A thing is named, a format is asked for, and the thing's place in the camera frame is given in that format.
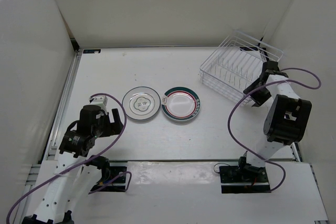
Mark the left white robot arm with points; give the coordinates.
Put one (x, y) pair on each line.
(77, 170)

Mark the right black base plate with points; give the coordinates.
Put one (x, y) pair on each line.
(234, 181)

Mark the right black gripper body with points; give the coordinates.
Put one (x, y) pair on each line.
(260, 96)

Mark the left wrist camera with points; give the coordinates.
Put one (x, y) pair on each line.
(100, 101)

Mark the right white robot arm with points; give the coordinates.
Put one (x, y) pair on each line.
(285, 122)

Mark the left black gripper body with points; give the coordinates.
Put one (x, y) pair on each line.
(103, 128)

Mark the aluminium rail frame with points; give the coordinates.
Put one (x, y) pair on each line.
(50, 150)

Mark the white wire dish rack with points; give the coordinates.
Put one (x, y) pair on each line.
(229, 70)

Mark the black label sticker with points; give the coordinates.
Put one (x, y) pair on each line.
(253, 48)
(91, 51)

